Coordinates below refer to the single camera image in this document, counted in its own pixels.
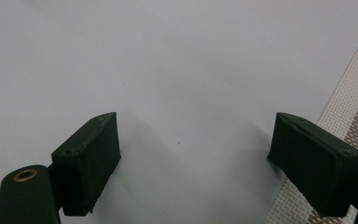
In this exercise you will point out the striped woven placemat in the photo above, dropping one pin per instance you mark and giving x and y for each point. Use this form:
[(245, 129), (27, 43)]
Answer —
[(348, 102)]

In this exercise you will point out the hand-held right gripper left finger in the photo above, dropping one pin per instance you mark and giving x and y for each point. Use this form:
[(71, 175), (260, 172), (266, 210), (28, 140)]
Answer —
[(87, 161)]

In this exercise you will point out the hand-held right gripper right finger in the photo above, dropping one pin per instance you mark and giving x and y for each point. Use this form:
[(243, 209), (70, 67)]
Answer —
[(317, 165)]

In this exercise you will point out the pale grey table sheet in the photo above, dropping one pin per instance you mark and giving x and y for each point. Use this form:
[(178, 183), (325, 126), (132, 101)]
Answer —
[(167, 62)]

